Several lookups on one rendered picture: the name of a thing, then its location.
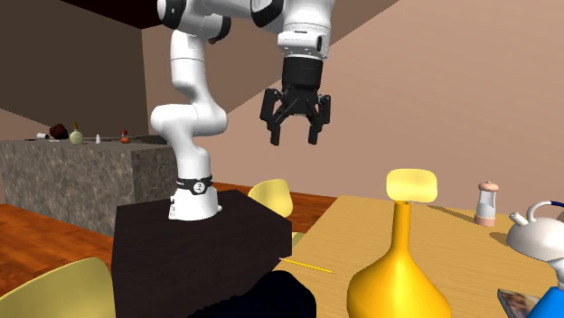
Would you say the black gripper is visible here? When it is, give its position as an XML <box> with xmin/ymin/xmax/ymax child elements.
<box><xmin>258</xmin><ymin>57</ymin><xmax>333</xmax><ymax>147</ymax></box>

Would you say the yellow pencil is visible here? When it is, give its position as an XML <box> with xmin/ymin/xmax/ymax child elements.
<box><xmin>278</xmin><ymin>257</ymin><xmax>336</xmax><ymax>275</ymax></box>

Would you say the dark robot stand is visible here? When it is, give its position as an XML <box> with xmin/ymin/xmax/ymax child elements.
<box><xmin>110</xmin><ymin>189</ymin><xmax>293</xmax><ymax>318</ymax></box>

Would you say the black rounded object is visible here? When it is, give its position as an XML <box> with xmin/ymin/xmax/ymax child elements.
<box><xmin>188</xmin><ymin>270</ymin><xmax>318</xmax><ymax>318</ymax></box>

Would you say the yellow long-necked vase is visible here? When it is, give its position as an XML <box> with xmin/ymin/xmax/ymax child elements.
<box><xmin>345</xmin><ymin>200</ymin><xmax>453</xmax><ymax>318</ymax></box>

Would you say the wooden table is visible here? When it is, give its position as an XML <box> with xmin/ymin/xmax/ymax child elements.
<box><xmin>272</xmin><ymin>193</ymin><xmax>564</xmax><ymax>318</ymax></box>

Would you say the pink and clear grinder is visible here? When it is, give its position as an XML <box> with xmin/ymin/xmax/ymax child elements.
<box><xmin>474</xmin><ymin>180</ymin><xmax>501</xmax><ymax>229</ymax></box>

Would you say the grey stone counter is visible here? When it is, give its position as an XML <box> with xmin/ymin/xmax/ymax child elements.
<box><xmin>0</xmin><ymin>122</ymin><xmax>180</xmax><ymax>238</ymax></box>

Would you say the book with picture cover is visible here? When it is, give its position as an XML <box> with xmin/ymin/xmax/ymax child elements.
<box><xmin>497</xmin><ymin>288</ymin><xmax>541</xmax><ymax>318</ymax></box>

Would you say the blue and white object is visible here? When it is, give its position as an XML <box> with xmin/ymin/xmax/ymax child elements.
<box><xmin>525</xmin><ymin>257</ymin><xmax>564</xmax><ymax>318</ymax></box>

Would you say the white kettle with blue handle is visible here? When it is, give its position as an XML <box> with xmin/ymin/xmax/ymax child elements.
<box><xmin>504</xmin><ymin>200</ymin><xmax>564</xmax><ymax>266</ymax></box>

